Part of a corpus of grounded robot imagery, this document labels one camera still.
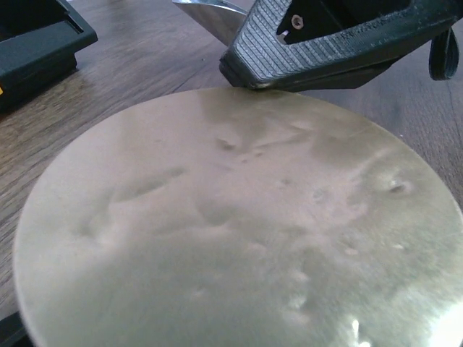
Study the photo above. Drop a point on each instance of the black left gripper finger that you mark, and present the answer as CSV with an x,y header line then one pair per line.
x,y
12,331

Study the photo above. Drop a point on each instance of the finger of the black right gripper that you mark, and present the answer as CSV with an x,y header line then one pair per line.
x,y
315,45

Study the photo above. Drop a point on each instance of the round white jar lid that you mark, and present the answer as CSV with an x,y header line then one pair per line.
x,y
224,217

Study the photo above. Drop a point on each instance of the black bin with star candies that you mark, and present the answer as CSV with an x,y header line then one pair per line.
x,y
39,40

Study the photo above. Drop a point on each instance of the metal scoop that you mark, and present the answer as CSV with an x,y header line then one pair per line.
x,y
221,19

